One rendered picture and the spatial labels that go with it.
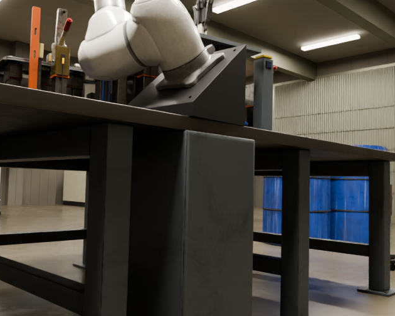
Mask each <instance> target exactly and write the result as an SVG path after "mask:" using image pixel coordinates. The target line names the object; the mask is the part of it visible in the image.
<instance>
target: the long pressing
mask: <svg viewBox="0 0 395 316"><path fill-rule="evenodd" d="M10 62H11V63H19V64H23V74H24V75H29V59H27V58H21V57H17V56H5V57H4V58H2V59H1V60H0V71H4V68H5V67H6V66H7V65H8V64H9V63H10ZM41 67H42V70H46V71H48V70H47V69H50V71H51V63H49V62H45V61H42V64H41ZM69 72H71V73H79V74H80V76H83V83H84V84H92V85H95V80H93V78H90V77H88V76H87V75H86V74H85V73H84V72H83V70H82V69H81V68H77V67H74V66H69Z"/></svg>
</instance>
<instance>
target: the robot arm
mask: <svg viewBox="0 0 395 316"><path fill-rule="evenodd" d="M213 2H214V0H197V1H196V5H195V6H193V7H192V9H193V11H194V22H193V20H192V18H191V16H190V15H189V13H188V11H187V9H186V8H185V7H184V5H183V4H182V2H180V0H135V1H134V3H133V5H132V7H131V10H130V14H129V13H128V12H127V11H126V9H125V0H94V4H95V14H94V15H93V16H92V17H91V18H90V20H89V23H88V29H87V33H86V36H85V40H84V41H82V43H81V45H80V48H79V50H78V62H79V65H80V67H81V69H82V70H83V72H84V73H85V74H86V75H87V76H88V77H90V78H93V79H96V80H100V81H112V80H118V79H121V78H125V77H127V76H130V75H133V74H134V73H137V72H139V71H141V70H143V69H144V68H147V67H148V66H157V65H159V67H160V69H161V70H162V73H163V75H164V78H163V79H162V80H161V81H160V82H159V83H158V84H157V85H156V86H155V88H156V89H157V91H159V90H163V89H168V88H182V87H185V88H191V87H193V86H194V85H195V84H196V83H197V82H198V81H199V80H200V79H201V78H202V77H203V76H204V75H205V74H206V73H207V72H208V71H209V70H211V69H212V68H213V67H214V66H215V65H216V64H218V63H219V62H220V61H221V60H223V59H225V55H224V53H217V54H213V53H214V51H215V47H214V45H208V46H206V47H204V45H203V42H202V40H201V37H200V35H199V33H202V34H207V24H208V22H210V21H211V12H212V6H213ZM196 26H197V28H196Z"/></svg>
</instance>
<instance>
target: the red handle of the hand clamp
mask: <svg viewBox="0 0 395 316"><path fill-rule="evenodd" d="M71 24H72V19H71V18H67V20H66V23H65V25H64V28H63V32H62V34H61V38H60V40H59V42H58V46H63V42H64V40H65V38H66V35H67V32H68V31H69V29H70V26H71Z"/></svg>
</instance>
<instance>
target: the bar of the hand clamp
mask: <svg viewBox="0 0 395 316"><path fill-rule="evenodd" d="M67 13H68V10H66V9H61V8H58V10H57V12H56V15H57V17H56V31H55V44H56V46H58V41H59V40H60V38H61V34H62V32H63V28H64V25H65V23H66V20H67Z"/></svg>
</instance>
